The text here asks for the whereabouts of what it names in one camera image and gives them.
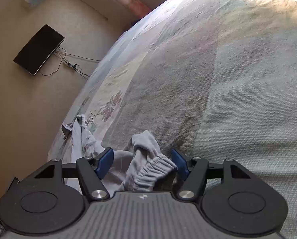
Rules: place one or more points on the white power strip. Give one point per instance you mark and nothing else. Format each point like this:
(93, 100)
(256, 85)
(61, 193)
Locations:
(73, 66)

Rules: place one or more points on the black wall television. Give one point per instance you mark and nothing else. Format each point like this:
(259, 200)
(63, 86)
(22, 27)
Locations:
(38, 49)

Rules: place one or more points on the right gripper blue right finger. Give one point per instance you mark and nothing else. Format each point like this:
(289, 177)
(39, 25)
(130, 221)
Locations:
(192, 171)

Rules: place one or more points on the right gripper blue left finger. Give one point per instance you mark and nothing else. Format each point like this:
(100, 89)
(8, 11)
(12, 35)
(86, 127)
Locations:
(91, 171)

